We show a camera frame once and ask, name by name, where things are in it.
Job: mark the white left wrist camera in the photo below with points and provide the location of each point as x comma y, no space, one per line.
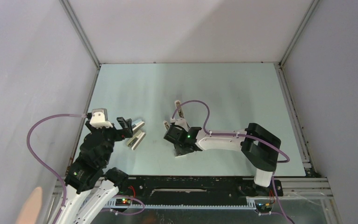
99,118

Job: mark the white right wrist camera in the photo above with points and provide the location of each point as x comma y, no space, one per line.
182,122

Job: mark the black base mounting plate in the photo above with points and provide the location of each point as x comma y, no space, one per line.
198,198

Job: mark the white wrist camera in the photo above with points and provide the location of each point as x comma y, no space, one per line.
99,118
182,122

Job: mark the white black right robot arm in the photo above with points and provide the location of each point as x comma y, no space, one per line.
259,146

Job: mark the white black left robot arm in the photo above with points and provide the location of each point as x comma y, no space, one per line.
87,188

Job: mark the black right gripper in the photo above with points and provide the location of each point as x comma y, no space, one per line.
180,151

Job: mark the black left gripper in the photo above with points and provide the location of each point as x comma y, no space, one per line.
126,132

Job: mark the white small stapler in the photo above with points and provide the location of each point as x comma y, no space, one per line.
166,124

